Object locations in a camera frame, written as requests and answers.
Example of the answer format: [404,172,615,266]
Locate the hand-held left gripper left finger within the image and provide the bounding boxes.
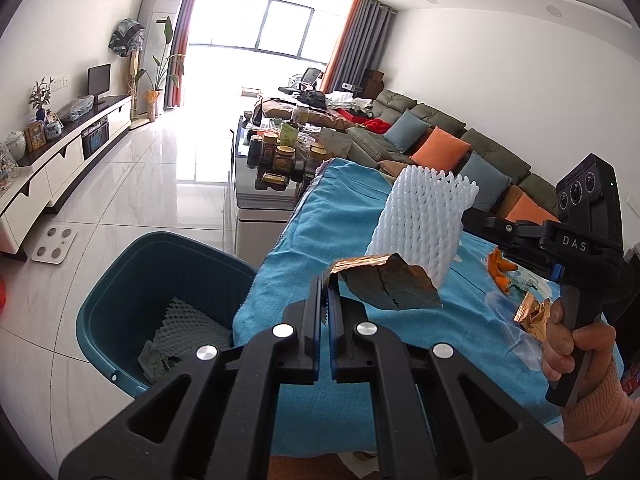
[59,275,326,480]

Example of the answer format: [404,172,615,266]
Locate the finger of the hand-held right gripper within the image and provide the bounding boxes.
[462,209,567,272]
[482,215,547,237]

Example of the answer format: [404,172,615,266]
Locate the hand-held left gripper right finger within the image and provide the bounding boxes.
[327,279,586,480]

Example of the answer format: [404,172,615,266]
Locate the gold snack wrapper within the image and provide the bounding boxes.
[322,254,443,311]
[512,292,552,343]

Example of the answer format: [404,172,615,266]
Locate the white foam fruit net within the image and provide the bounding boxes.
[152,297,233,357]
[365,165,478,291]

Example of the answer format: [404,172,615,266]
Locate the teal plastic bin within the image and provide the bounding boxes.
[76,231,258,401]

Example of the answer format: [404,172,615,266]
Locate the person's right forearm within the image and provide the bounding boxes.
[562,357,640,445]

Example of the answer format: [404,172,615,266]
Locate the person's right hand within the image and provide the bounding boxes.
[541,300,617,392]

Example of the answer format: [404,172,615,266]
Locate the orange cushion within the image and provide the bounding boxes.
[409,126,472,173]
[505,192,561,226]

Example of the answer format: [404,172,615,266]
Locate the orange peel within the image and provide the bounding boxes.
[487,247,521,293]

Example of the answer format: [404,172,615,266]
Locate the clear printed plastic wrapper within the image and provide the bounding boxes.
[510,270,553,301]

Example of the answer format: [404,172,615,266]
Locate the large teal cushion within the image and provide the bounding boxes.
[462,152,513,211]

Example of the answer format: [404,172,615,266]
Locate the olive green sofa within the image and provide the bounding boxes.
[262,89,566,226]

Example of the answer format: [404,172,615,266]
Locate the glass coffee table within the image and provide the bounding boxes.
[227,115,321,268]

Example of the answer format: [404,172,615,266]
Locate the small teal cushion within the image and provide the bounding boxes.
[385,109,431,153]

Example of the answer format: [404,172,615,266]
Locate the group of glass jars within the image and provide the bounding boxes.
[246,130,328,192]

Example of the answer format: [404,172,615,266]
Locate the crumpled grey wrapper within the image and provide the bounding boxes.
[137,340,183,383]

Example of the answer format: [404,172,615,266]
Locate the beige paper bag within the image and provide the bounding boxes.
[317,127,353,163]

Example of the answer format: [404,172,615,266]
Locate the red cloth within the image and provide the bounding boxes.
[336,107,396,135]

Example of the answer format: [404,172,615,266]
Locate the brown stacked boxes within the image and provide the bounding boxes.
[361,69,386,101]

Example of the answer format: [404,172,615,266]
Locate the pile of white clothes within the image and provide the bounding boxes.
[325,91,373,111]

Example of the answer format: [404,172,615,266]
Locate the black office chair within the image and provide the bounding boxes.
[277,67,323,96]

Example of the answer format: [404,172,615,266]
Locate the grey and orange curtain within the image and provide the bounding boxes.
[162,0,210,110]
[320,0,393,96]

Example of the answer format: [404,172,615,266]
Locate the white bathroom scale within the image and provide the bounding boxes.
[31,226,80,264]

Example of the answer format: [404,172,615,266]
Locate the tall floor plant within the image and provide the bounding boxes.
[136,16,185,118]

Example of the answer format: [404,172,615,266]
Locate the dark framed window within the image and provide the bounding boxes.
[187,0,351,68]

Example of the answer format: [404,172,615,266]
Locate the white and black cabinet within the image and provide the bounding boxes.
[0,94,133,261]

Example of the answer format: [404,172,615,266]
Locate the clear plastic bag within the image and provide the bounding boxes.
[62,96,96,122]

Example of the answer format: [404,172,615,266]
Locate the black monitor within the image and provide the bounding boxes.
[88,64,112,106]

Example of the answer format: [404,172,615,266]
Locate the white standing air conditioner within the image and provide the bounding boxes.
[136,0,183,111]

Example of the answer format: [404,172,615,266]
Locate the cloth covered standing fan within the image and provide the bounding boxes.
[109,18,146,121]

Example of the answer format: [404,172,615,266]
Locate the clear wrapped ornament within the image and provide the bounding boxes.
[0,142,21,193]

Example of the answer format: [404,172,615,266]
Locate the white ceramic jar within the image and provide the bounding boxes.
[4,131,27,161]

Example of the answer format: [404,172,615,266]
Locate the plant in blue vase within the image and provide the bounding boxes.
[28,77,55,121]

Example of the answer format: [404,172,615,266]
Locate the wooden picture frame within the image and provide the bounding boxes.
[24,120,47,152]

